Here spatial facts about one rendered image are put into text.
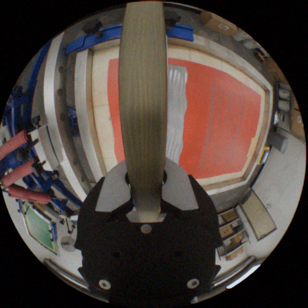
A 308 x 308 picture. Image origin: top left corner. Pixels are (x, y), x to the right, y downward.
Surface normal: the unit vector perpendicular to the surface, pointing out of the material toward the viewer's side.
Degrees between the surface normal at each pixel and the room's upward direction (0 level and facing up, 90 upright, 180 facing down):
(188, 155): 0
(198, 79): 0
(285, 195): 90
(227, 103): 0
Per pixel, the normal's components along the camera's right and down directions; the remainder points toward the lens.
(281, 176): -1.00, 0.03
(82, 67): 0.05, 0.49
